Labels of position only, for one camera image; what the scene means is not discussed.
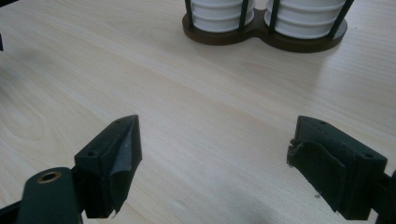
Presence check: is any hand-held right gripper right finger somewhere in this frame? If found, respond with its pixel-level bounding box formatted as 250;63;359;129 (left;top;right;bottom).
286;115;389;221

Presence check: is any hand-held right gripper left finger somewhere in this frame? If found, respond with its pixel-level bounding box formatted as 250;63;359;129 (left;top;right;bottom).
72;114;144;219

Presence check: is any dark wire cup holder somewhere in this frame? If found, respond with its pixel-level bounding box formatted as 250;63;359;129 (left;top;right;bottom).
181;0;356;53

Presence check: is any tall stack of paper cups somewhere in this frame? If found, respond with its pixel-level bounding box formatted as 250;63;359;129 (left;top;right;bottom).
264;0;347;40

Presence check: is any short stack of paper cups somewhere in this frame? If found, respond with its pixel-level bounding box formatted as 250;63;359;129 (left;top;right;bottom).
190;0;256;34

